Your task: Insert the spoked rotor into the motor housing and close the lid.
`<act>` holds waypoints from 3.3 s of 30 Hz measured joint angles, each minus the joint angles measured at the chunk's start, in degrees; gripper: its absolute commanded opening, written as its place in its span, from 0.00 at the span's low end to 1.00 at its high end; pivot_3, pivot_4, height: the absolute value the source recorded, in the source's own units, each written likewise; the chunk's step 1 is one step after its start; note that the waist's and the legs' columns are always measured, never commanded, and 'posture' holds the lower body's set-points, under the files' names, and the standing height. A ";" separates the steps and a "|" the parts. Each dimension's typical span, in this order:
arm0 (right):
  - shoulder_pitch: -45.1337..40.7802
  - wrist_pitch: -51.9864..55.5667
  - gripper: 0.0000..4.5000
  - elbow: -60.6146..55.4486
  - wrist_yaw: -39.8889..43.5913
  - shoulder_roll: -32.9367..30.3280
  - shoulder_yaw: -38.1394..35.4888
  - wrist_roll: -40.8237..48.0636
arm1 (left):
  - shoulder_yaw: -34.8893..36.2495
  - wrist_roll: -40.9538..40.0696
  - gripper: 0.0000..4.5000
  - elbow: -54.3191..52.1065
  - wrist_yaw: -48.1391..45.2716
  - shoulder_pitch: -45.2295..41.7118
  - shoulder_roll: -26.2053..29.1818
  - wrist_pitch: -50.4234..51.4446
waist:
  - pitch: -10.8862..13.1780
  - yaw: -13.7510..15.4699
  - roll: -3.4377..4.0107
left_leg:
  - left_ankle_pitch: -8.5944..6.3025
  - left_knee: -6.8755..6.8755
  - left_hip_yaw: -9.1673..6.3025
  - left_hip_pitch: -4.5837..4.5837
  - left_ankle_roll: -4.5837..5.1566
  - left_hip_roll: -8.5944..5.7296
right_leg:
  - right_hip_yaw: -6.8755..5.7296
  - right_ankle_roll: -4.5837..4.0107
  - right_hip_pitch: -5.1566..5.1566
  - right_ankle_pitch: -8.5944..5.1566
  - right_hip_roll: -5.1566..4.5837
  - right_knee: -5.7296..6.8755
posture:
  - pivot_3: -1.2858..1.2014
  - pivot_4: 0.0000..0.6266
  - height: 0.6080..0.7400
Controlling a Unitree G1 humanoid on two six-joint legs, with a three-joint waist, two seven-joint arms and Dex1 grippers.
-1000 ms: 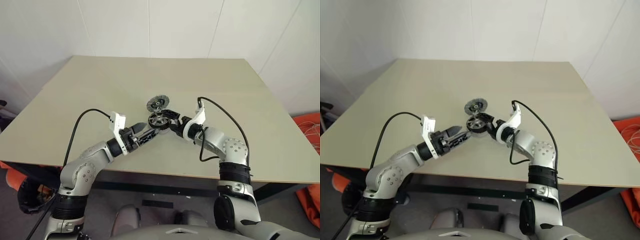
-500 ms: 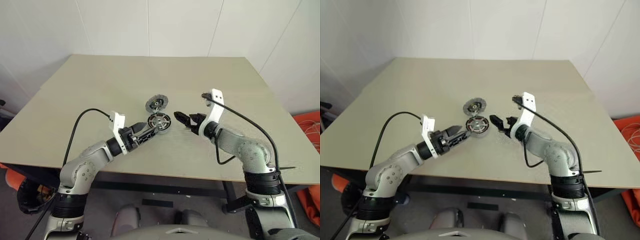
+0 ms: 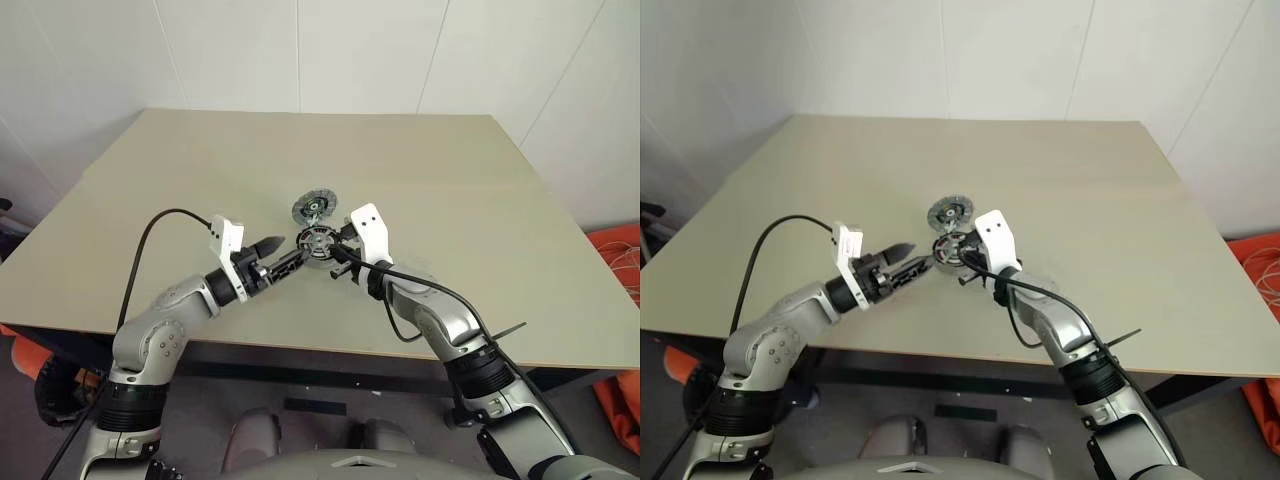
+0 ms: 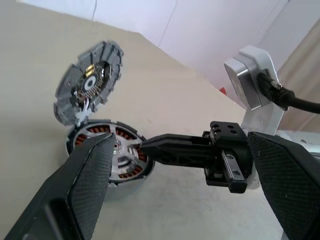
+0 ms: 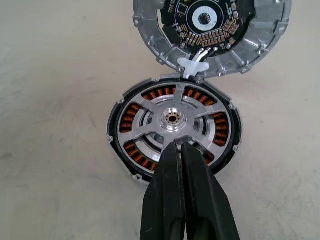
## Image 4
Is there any motor housing with copper coils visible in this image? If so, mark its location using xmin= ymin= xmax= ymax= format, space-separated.
xmin=65 ymin=119 xmax=154 ymax=188

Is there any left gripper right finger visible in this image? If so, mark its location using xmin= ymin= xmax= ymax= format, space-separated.
xmin=246 ymin=131 xmax=320 ymax=240

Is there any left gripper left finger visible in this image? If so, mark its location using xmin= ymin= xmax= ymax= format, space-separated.
xmin=0 ymin=132 xmax=117 ymax=240

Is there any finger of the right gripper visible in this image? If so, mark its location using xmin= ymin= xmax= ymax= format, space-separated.
xmin=141 ymin=146 xmax=221 ymax=171
xmin=139 ymin=133 xmax=214 ymax=151

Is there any silver spoked rotor black rim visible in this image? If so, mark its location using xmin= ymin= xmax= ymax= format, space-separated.
xmin=72 ymin=121 xmax=151 ymax=181

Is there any grey round motor lid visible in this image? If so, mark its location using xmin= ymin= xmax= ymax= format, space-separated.
xmin=53 ymin=39 xmax=125 ymax=127

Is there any silver wrist camera with cable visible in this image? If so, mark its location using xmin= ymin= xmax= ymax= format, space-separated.
xmin=223 ymin=44 xmax=286 ymax=191

